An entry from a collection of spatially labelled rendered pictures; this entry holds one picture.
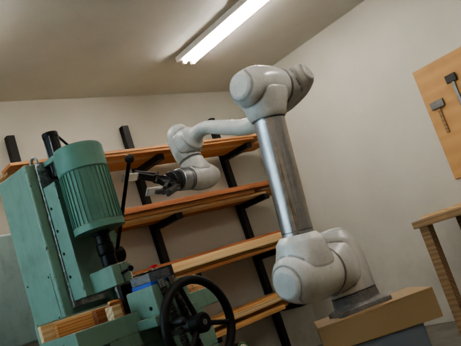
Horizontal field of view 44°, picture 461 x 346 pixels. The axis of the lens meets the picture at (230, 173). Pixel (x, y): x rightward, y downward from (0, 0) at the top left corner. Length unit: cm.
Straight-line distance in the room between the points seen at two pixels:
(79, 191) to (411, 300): 112
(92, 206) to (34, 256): 35
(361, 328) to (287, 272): 29
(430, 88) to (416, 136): 40
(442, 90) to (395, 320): 307
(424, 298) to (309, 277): 36
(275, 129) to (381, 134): 327
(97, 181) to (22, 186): 34
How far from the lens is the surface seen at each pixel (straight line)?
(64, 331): 188
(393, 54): 493
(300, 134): 554
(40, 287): 220
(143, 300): 182
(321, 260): 174
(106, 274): 199
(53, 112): 486
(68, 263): 210
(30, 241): 222
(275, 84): 181
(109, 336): 178
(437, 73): 472
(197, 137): 226
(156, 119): 531
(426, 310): 185
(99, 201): 198
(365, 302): 190
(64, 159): 202
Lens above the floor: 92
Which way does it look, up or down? 9 degrees up
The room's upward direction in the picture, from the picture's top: 19 degrees counter-clockwise
